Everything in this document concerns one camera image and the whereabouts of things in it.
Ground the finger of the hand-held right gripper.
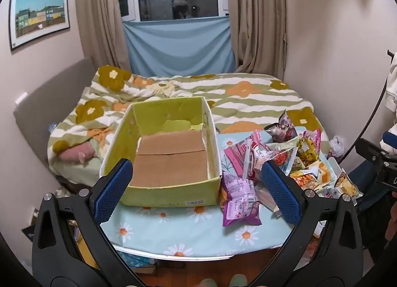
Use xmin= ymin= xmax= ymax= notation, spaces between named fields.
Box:
xmin=355 ymin=138 xmax=388 ymax=165
xmin=382 ymin=131 xmax=397 ymax=153

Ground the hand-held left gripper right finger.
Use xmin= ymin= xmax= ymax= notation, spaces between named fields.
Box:
xmin=248 ymin=159 xmax=364 ymax=287

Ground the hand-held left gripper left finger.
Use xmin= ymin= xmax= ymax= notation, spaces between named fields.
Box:
xmin=31 ymin=158 xmax=146 ymax=287

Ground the translucent pink cake packet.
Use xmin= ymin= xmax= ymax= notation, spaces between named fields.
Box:
xmin=255 ymin=186 xmax=281 ymax=214

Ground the orange snack packet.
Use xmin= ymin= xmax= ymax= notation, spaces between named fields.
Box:
xmin=290 ymin=163 xmax=330 ymax=190

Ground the purple snack packet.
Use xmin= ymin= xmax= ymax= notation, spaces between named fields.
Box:
xmin=222 ymin=172 xmax=263 ymax=227

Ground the yellow-green cardboard box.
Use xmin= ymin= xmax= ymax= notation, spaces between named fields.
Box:
xmin=99 ymin=96 xmax=223 ymax=207

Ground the person's right hand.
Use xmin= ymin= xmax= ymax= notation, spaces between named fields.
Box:
xmin=385 ymin=191 xmax=397 ymax=242

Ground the white plastic bag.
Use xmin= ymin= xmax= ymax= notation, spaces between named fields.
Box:
xmin=329 ymin=136 xmax=345 ymax=159

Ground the pale green cartoon snack packet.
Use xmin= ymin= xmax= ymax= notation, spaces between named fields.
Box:
xmin=268 ymin=147 xmax=299 ymax=176

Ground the yellow chips packet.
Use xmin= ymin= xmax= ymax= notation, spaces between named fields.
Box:
xmin=332 ymin=169 xmax=364 ymax=198

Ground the white garment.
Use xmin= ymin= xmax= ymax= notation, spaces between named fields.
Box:
xmin=384 ymin=55 xmax=397 ymax=127

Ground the pink plush toy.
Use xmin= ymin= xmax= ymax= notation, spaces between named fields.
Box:
xmin=59 ymin=143 xmax=95 ymax=164

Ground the yellow snack packet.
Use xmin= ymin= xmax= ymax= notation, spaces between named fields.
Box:
xmin=297 ymin=129 xmax=322 ymax=164

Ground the pink striped snack packet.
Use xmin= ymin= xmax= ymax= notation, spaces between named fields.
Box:
xmin=223 ymin=130 xmax=271 ymax=183

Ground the dark cartoon snack packet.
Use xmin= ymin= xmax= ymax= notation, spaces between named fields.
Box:
xmin=264 ymin=109 xmax=299 ymax=144

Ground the light blue daisy tablecloth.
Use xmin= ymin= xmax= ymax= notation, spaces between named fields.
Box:
xmin=99 ymin=126 xmax=346 ymax=259

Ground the green striped floral blanket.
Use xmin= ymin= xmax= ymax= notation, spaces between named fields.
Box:
xmin=46 ymin=65 xmax=325 ymax=186

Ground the grey padded headboard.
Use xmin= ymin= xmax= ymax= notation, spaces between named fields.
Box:
xmin=13 ymin=57 xmax=95 ymax=179

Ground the blue cloth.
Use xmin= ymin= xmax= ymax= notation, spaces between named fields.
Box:
xmin=122 ymin=16 xmax=237 ymax=77

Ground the beige curtain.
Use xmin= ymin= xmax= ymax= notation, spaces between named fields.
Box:
xmin=74 ymin=0 xmax=131 ymax=74
xmin=224 ymin=0 xmax=286 ymax=79

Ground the black cable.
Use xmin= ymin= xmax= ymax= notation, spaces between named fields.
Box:
xmin=340 ymin=76 xmax=390 ymax=165

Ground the framed wall poster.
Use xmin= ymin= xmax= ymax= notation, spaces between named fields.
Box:
xmin=9 ymin=0 xmax=70 ymax=51

